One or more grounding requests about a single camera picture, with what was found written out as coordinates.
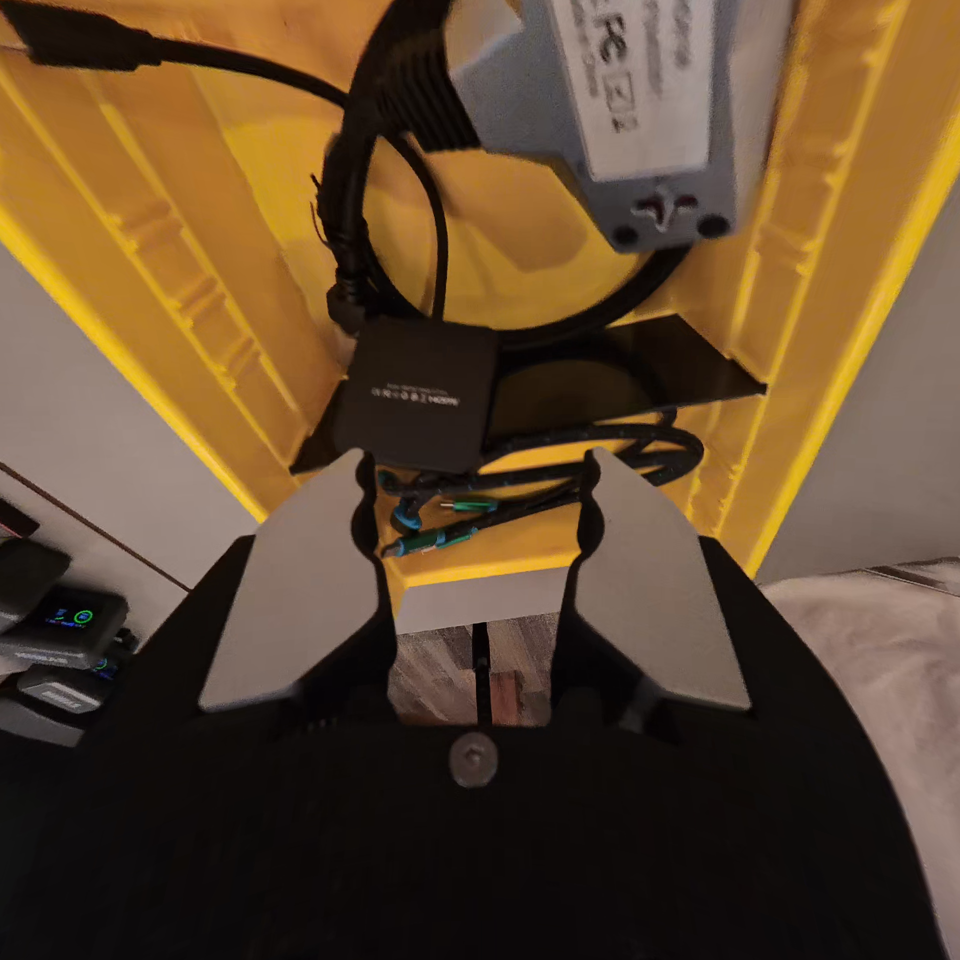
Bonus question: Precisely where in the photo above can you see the grey battery pack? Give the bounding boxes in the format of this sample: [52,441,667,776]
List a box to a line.
[15,660,114,715]

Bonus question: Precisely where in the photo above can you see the silver switch box black cable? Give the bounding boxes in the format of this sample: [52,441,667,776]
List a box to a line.
[0,0,796,335]

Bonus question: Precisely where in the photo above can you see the black charger green display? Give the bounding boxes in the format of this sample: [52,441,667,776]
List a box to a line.
[26,585,130,670]

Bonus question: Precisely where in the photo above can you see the person's beige trousers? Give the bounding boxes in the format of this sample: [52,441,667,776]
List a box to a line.
[757,558,960,960]

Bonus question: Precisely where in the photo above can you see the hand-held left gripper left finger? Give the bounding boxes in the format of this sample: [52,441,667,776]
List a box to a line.
[197,447,399,725]

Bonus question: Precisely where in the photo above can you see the black adapter hub with cable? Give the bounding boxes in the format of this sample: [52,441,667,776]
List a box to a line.
[333,315,500,475]

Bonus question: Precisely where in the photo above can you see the yellow plastic bin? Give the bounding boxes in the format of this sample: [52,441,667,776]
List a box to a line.
[0,0,960,594]

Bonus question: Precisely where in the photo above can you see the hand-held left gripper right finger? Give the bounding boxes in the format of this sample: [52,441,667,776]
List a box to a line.
[549,447,753,725]

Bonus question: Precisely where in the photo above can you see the black charger case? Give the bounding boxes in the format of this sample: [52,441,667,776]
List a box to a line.
[0,536,72,635]

